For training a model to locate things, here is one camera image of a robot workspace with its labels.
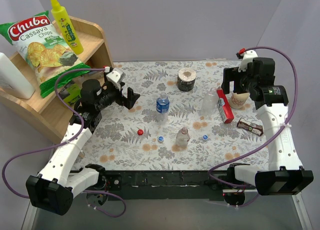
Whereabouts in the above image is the white plastic container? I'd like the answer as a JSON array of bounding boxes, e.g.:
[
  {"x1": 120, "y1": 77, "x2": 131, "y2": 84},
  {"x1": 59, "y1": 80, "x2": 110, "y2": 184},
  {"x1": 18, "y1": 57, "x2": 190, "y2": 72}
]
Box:
[{"x1": 0, "y1": 52, "x2": 35, "y2": 100}]

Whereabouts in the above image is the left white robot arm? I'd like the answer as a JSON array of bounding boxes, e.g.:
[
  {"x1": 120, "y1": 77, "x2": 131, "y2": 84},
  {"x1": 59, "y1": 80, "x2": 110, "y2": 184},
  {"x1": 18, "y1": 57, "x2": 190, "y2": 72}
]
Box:
[{"x1": 26, "y1": 79, "x2": 140, "y2": 216}]

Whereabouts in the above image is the red label cola bottle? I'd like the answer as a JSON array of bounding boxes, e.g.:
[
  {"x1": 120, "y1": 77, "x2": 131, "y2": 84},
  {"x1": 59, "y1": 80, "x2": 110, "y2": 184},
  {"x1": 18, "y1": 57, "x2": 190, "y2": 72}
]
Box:
[{"x1": 175, "y1": 127, "x2": 191, "y2": 149}]

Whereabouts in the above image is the green box on shelf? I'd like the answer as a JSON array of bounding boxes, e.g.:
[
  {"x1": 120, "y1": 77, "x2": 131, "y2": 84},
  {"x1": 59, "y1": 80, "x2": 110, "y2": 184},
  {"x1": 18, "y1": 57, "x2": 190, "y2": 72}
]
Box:
[{"x1": 58, "y1": 80, "x2": 81, "y2": 107}]

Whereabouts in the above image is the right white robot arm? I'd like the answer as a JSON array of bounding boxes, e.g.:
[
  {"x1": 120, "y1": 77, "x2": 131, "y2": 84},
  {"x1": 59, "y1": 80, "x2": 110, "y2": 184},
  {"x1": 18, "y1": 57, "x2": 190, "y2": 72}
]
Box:
[{"x1": 221, "y1": 57, "x2": 314, "y2": 196}]

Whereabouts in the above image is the tape roll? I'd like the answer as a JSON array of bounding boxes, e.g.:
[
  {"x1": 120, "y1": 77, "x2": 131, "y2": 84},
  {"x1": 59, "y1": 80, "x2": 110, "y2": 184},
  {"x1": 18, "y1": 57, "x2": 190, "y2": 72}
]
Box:
[{"x1": 177, "y1": 67, "x2": 196, "y2": 92}]

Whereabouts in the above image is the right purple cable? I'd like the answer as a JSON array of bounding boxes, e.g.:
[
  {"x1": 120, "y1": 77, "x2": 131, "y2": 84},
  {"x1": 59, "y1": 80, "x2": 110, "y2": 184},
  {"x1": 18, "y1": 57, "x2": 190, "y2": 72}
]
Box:
[{"x1": 207, "y1": 46, "x2": 299, "y2": 209}]

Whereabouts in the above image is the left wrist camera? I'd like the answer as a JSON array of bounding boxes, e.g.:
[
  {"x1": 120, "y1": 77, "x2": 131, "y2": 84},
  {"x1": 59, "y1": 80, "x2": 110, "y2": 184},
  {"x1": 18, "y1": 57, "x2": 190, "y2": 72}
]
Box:
[{"x1": 104, "y1": 67, "x2": 126, "y2": 91}]

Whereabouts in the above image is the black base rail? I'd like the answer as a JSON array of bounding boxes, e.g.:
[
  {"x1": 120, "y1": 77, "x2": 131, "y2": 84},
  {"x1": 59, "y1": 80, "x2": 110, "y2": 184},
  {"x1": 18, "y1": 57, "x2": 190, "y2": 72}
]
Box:
[{"x1": 84, "y1": 164, "x2": 253, "y2": 206}]

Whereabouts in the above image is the red toothpaste box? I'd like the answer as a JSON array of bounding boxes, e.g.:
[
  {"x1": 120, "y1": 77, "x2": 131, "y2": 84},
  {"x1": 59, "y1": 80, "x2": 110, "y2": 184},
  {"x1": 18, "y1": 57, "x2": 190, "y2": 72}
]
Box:
[{"x1": 216, "y1": 87, "x2": 234, "y2": 124}]

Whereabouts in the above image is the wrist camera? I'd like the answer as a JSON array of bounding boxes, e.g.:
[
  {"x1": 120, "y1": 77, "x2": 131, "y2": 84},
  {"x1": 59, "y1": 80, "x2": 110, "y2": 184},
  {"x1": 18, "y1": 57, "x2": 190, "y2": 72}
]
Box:
[
  {"x1": 236, "y1": 48, "x2": 258, "y2": 72},
  {"x1": 104, "y1": 67, "x2": 126, "y2": 91}
]

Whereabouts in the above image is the red bottle cap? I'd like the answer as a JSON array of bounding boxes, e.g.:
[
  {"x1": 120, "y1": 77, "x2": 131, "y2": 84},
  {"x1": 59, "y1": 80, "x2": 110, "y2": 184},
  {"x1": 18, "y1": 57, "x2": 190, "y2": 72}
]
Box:
[{"x1": 137, "y1": 129, "x2": 144, "y2": 136}]

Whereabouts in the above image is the green cassava chips bag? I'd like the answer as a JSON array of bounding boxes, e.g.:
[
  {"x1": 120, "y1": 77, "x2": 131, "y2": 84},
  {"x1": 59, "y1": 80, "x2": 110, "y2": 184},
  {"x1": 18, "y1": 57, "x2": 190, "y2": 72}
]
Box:
[{"x1": 0, "y1": 11, "x2": 90, "y2": 98}]

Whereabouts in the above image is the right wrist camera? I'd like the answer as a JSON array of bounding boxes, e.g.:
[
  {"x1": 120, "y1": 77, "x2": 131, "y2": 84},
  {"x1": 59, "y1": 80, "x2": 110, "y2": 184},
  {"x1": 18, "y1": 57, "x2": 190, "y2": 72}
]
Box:
[{"x1": 236, "y1": 48, "x2": 258, "y2": 72}]

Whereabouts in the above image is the yellow squeeze bottle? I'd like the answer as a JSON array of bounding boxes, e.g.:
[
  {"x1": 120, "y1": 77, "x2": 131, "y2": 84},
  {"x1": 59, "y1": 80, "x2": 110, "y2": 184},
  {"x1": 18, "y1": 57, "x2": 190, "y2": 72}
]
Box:
[{"x1": 50, "y1": 0, "x2": 84, "y2": 55}]

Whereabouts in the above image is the floral table mat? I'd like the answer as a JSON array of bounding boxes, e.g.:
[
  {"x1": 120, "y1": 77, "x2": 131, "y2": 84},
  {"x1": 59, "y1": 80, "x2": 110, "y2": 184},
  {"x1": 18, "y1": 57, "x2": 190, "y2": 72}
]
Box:
[{"x1": 73, "y1": 60, "x2": 266, "y2": 171}]

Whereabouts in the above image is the wooden shelf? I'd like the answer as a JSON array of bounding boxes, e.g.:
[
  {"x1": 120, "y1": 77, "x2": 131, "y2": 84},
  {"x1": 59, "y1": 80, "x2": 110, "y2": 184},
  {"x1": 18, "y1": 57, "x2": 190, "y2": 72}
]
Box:
[{"x1": 0, "y1": 17, "x2": 114, "y2": 144}]

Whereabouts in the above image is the brown snack wrapper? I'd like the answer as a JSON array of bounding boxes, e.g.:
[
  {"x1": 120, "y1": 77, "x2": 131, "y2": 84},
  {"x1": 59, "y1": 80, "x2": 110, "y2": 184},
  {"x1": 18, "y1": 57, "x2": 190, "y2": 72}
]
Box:
[{"x1": 236, "y1": 117, "x2": 264, "y2": 137}]

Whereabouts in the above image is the clear empty plastic bottle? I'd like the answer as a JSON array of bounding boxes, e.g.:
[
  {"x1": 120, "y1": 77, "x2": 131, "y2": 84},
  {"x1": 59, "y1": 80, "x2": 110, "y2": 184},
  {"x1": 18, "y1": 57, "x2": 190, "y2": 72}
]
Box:
[{"x1": 200, "y1": 87, "x2": 219, "y2": 118}]

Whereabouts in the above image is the blue white bottle cap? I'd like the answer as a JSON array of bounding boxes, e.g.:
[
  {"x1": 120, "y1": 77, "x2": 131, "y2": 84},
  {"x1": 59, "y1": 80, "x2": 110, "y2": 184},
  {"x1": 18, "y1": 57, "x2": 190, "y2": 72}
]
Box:
[{"x1": 157, "y1": 136, "x2": 164, "y2": 143}]

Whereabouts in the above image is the blue label water bottle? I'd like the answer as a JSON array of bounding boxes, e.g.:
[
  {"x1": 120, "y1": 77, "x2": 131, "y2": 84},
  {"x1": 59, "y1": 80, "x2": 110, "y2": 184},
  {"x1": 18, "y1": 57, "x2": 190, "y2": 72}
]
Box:
[{"x1": 156, "y1": 92, "x2": 170, "y2": 124}]

